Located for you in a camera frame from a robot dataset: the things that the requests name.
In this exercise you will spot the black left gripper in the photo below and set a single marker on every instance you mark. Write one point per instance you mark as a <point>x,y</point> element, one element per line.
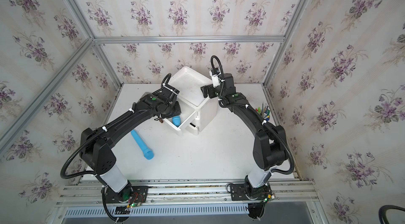
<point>178,110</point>

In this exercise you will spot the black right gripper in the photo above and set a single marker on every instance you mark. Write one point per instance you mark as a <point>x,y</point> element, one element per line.
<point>211,89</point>

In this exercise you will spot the blue toy microphone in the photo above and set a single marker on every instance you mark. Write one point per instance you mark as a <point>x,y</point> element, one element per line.
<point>147,152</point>
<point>176,120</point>

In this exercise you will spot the white top drawer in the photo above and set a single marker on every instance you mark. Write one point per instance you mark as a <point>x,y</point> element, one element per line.
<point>187,116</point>

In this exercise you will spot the white drawer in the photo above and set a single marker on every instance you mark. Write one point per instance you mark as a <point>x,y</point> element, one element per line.
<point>193,129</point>
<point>187,116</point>

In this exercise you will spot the white three-drawer cabinet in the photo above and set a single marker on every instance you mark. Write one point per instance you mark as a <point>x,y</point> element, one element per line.
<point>189,82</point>

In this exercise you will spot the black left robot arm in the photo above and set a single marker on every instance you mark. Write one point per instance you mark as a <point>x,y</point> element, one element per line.
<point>96,145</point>

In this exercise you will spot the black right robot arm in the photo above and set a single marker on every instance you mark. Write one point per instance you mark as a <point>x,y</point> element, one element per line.
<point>270,150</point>

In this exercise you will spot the white bottom drawer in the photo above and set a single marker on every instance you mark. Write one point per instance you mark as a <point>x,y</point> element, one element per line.
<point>193,129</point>

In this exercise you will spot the pink cup of pens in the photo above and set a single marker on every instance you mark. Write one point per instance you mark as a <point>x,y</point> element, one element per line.
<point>264,112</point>

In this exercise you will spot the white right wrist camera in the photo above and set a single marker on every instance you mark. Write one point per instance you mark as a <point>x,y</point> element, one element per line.
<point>215,76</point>

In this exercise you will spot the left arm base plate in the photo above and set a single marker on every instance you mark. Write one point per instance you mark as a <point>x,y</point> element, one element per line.
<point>129,197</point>

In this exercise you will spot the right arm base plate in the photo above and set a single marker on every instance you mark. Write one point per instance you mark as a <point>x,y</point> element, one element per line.
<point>250,192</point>

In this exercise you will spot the aluminium mounting rail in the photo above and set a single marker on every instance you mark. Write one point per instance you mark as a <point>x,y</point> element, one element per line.
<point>171,192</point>

